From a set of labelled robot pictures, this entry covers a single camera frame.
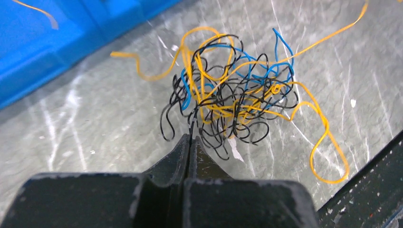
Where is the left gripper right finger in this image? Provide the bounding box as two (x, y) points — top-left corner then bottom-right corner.
(183, 138), (319, 228)

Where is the blue two-compartment bin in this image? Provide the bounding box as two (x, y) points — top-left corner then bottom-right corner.
(0, 0), (175, 107)

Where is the thin wire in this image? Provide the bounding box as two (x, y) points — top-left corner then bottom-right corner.
(12, 0), (60, 31)

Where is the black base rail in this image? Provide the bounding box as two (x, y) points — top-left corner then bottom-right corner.
(318, 133), (403, 228)

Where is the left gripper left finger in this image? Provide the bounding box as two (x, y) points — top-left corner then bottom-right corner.
(1, 134), (190, 228)

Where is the yellow black wire bundle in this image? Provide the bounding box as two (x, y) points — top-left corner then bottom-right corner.
(110, 0), (369, 185)

